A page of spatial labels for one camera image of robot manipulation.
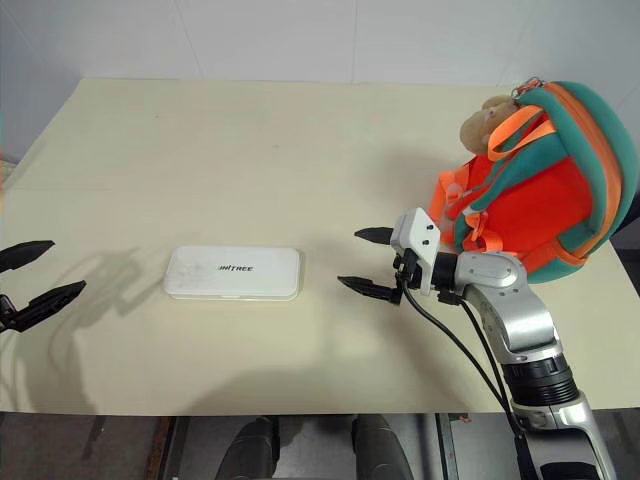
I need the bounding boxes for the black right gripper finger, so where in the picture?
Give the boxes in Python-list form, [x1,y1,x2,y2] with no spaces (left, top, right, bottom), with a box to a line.
[337,275,403,305]
[354,226,397,246]

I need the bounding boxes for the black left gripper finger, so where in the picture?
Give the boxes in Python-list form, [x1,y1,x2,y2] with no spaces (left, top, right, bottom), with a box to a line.
[0,240,56,274]
[8,280,88,332]

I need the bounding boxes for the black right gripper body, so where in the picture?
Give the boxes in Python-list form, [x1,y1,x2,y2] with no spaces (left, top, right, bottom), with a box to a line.
[391,248,424,306]

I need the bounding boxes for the white rectangular case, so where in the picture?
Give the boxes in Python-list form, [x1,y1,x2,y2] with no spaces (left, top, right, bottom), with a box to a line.
[161,244,302,303]

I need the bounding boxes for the orange and teal backpack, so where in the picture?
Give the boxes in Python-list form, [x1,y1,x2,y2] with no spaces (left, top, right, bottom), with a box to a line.
[428,79,640,286]

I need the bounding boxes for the beige plush toy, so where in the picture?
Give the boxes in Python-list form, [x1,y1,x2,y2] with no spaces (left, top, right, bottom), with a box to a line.
[459,94,521,156]

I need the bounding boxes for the dark rounded shape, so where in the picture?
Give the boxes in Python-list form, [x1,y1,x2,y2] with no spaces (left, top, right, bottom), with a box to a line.
[351,414,416,480]

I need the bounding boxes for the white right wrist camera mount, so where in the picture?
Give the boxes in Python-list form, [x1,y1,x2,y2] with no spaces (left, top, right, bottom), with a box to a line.
[389,207,442,296]

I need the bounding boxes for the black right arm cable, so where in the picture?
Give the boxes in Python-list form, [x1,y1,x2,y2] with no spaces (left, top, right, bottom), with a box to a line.
[399,287,526,441]
[439,292,516,406]

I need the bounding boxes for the dark metal table frame bar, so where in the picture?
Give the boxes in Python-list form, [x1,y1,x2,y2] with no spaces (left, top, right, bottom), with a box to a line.
[433,412,474,480]
[158,414,192,480]

